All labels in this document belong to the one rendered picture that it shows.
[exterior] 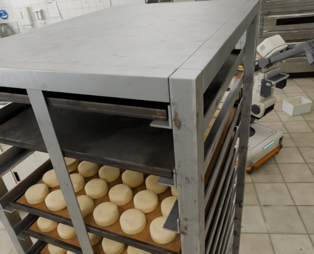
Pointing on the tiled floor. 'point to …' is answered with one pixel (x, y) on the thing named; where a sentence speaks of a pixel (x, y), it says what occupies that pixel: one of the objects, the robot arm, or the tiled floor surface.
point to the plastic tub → (297, 106)
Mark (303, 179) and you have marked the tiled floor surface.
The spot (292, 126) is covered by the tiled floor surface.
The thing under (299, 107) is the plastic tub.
